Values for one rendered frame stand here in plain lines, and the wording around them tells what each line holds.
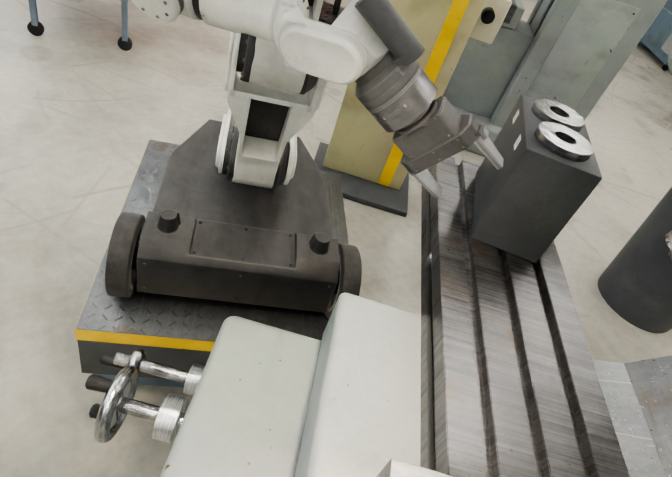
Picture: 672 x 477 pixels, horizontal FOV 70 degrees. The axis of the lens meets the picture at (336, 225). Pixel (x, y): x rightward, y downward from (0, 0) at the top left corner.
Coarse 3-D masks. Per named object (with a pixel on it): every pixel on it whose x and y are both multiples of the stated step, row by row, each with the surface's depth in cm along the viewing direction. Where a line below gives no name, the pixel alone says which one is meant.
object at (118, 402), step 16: (128, 368) 76; (96, 384) 72; (112, 384) 72; (128, 384) 78; (112, 400) 71; (128, 400) 76; (176, 400) 76; (96, 416) 78; (112, 416) 71; (144, 416) 75; (160, 416) 73; (176, 416) 74; (96, 432) 71; (112, 432) 75; (160, 432) 73; (176, 432) 78
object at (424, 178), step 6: (414, 174) 71; (420, 174) 72; (426, 174) 73; (420, 180) 72; (426, 180) 72; (432, 180) 74; (426, 186) 72; (432, 186) 73; (438, 186) 74; (432, 192) 73; (438, 192) 74
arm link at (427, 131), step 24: (408, 96) 61; (432, 96) 62; (384, 120) 64; (408, 120) 62; (432, 120) 63; (456, 120) 65; (408, 144) 67; (432, 144) 66; (456, 144) 64; (408, 168) 70
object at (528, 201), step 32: (512, 128) 84; (544, 128) 75; (576, 128) 79; (512, 160) 76; (544, 160) 71; (576, 160) 72; (480, 192) 88; (512, 192) 75; (544, 192) 74; (576, 192) 73; (480, 224) 80; (512, 224) 79; (544, 224) 77
